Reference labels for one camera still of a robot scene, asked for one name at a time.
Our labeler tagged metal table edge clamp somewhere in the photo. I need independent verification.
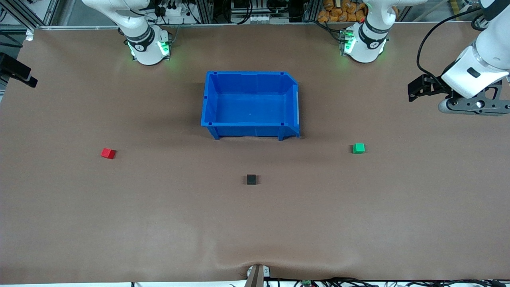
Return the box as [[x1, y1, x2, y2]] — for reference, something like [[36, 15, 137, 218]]
[[247, 264, 271, 287]]

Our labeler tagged brown table cover mat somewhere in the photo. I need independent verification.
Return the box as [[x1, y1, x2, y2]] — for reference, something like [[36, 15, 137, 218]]
[[0, 22, 510, 284]]

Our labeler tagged orange netted bag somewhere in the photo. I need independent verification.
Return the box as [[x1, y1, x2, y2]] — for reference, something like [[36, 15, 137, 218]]
[[318, 0, 368, 23]]

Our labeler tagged white power strip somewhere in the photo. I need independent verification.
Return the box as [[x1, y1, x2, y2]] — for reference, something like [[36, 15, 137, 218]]
[[159, 3, 184, 17]]

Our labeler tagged blue plastic storage bin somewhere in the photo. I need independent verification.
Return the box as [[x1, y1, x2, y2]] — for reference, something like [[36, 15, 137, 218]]
[[200, 71, 300, 141]]

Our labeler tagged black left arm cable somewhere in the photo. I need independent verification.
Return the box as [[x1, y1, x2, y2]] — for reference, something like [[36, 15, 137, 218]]
[[416, 8, 485, 85]]

